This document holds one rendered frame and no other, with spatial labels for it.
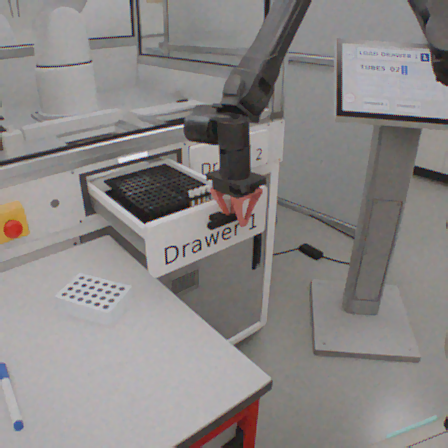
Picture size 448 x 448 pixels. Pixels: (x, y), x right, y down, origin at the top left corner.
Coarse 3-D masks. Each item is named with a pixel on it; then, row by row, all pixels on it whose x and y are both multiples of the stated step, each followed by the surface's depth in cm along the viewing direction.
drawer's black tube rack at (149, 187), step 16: (128, 176) 98; (144, 176) 98; (160, 176) 98; (176, 176) 98; (112, 192) 97; (128, 192) 90; (144, 192) 90; (160, 192) 90; (176, 192) 90; (128, 208) 89; (144, 208) 83; (176, 208) 89
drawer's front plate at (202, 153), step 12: (252, 132) 121; (264, 132) 123; (204, 144) 111; (252, 144) 122; (264, 144) 125; (192, 156) 109; (204, 156) 112; (216, 156) 114; (252, 156) 124; (264, 156) 127; (192, 168) 111; (204, 168) 113; (216, 168) 116
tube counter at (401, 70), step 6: (390, 66) 130; (396, 66) 130; (402, 66) 130; (408, 66) 130; (414, 66) 129; (420, 66) 129; (426, 66) 129; (390, 72) 130; (396, 72) 130; (402, 72) 129; (408, 72) 129; (414, 72) 129; (420, 72) 129; (426, 72) 128; (432, 72) 128
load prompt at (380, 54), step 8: (360, 48) 133; (368, 48) 133; (376, 48) 132; (384, 48) 132; (360, 56) 132; (368, 56) 132; (376, 56) 132; (384, 56) 131; (392, 56) 131; (400, 56) 131; (408, 56) 130; (416, 56) 130; (424, 56) 130
